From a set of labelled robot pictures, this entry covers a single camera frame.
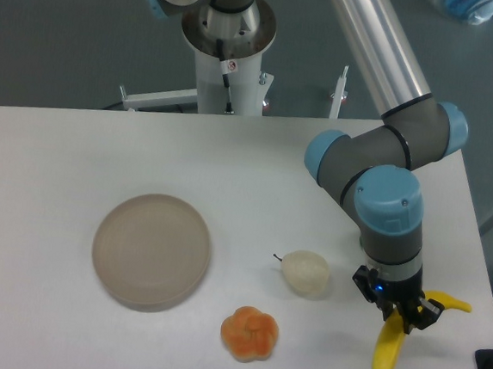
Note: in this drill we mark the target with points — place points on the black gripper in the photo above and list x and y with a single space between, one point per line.
404 295

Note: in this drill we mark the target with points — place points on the yellow banana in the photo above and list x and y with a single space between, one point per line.
391 336

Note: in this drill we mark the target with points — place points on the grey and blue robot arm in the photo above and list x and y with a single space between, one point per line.
371 176

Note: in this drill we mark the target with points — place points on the beige round plate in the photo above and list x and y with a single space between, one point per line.
151 252

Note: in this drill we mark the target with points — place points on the pale white pear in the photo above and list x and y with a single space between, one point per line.
306 272

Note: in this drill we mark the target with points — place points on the orange knotted bread roll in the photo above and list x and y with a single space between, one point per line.
249 334

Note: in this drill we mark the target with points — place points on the blue plastic bag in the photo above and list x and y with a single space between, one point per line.
472 12

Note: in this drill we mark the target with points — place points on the white bracket post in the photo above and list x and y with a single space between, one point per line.
339 95

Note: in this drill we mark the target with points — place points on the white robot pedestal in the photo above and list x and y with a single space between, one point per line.
228 51

